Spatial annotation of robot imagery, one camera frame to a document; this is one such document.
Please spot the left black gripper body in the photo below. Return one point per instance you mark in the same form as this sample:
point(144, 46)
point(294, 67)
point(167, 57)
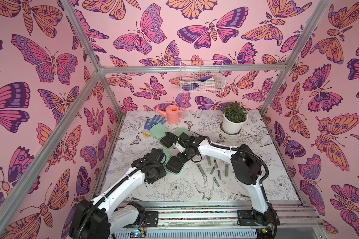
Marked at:
point(160, 172)

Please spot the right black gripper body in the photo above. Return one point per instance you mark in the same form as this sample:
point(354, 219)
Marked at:
point(179, 145)

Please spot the large green nail clipper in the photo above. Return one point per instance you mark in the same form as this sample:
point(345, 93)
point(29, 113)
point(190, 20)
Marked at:
point(208, 160)

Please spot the green clipper case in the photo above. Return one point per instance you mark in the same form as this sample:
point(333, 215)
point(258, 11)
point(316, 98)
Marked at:
point(171, 163)

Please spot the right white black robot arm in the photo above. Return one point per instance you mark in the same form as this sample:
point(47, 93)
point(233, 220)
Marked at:
point(249, 169)

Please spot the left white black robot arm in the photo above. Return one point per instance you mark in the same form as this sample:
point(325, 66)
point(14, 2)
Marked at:
point(116, 194)

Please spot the back right green case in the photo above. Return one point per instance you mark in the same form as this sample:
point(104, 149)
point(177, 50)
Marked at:
point(182, 131)

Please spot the back left green case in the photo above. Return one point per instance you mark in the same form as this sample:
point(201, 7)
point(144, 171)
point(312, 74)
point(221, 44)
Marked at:
point(159, 131)

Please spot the pink watering can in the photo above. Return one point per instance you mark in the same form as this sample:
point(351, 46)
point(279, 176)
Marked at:
point(172, 114)

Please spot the blue garden glove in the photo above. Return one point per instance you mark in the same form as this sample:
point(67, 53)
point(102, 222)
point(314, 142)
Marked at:
point(150, 122)

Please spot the potted green plant white pot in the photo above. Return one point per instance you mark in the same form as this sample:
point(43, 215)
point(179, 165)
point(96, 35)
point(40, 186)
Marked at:
point(234, 117)

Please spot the white wire wall basket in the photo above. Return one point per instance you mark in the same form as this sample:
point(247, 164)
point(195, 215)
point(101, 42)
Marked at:
point(201, 76)

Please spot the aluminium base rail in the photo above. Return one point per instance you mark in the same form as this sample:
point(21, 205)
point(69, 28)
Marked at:
point(194, 220)

